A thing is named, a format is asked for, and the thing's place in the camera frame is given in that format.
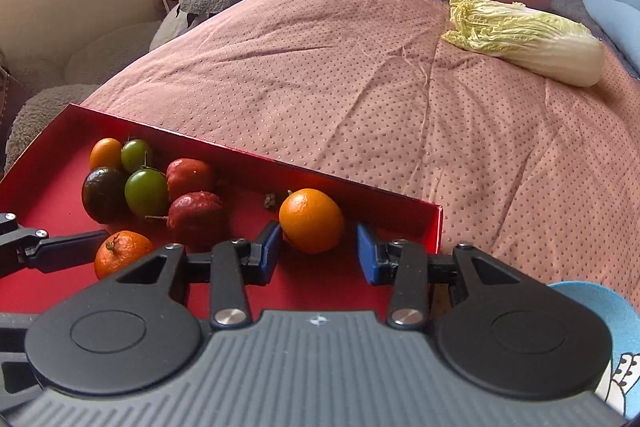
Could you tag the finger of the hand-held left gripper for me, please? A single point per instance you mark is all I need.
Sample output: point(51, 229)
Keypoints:
point(70, 249)
point(12, 332)

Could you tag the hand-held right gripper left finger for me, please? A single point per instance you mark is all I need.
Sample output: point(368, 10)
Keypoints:
point(269, 252)

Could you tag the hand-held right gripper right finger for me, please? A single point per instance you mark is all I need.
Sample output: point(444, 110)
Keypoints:
point(367, 257)

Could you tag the red shallow tray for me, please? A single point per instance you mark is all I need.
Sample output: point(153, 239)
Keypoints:
point(60, 207)

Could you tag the orange mandarin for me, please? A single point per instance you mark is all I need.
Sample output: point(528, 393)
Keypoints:
point(311, 221)
point(122, 254)

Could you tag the dark purple round fruit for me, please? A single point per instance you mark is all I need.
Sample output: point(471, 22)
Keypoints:
point(102, 196)

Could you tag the red-orange tomato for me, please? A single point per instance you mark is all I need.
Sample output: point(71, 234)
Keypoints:
point(197, 218)

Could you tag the small orange tomato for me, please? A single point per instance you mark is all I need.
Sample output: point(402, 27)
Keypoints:
point(105, 153)

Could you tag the red bumpy fruit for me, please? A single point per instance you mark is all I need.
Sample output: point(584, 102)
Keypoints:
point(189, 177)

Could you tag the light blue printed bowl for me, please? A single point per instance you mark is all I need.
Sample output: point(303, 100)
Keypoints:
point(620, 322)

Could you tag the small dried calyx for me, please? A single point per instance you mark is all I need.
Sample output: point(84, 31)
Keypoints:
point(270, 201)

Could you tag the green tomato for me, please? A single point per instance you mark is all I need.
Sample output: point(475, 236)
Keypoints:
point(146, 193)
point(135, 155)

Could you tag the dark brown object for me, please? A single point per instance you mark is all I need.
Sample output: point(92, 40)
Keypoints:
point(10, 102)

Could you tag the pink dotted bedspread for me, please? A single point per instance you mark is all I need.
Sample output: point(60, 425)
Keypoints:
point(350, 82)

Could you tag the napa cabbage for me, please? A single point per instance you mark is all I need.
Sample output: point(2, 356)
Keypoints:
point(540, 42)

